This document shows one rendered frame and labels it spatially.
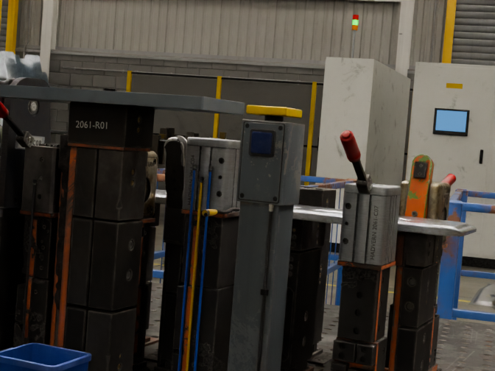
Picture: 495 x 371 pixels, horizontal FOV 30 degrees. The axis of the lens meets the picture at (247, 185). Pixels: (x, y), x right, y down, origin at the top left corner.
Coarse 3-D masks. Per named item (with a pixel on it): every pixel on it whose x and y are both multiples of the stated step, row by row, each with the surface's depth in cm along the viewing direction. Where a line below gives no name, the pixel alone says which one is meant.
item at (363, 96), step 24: (336, 72) 946; (360, 72) 938; (384, 72) 989; (336, 96) 946; (360, 96) 938; (384, 96) 1001; (408, 96) 1155; (336, 120) 947; (360, 120) 939; (384, 120) 1014; (336, 144) 948; (360, 144) 940; (384, 144) 1027; (336, 168) 948; (384, 168) 1040; (336, 192) 949
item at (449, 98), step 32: (416, 64) 926; (448, 64) 919; (416, 96) 926; (448, 96) 918; (480, 96) 911; (416, 128) 927; (448, 128) 917; (480, 128) 911; (448, 160) 920; (480, 160) 910; (480, 224) 914; (480, 256) 916
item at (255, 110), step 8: (248, 112) 125; (256, 112) 125; (264, 112) 124; (272, 112) 124; (280, 112) 123; (288, 112) 123; (296, 112) 126; (264, 120) 127; (272, 120) 126; (280, 120) 126
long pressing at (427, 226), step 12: (156, 192) 173; (300, 216) 151; (312, 216) 150; (324, 216) 150; (336, 216) 149; (408, 216) 160; (408, 228) 144; (420, 228) 143; (432, 228) 143; (444, 228) 142; (456, 228) 146; (468, 228) 150
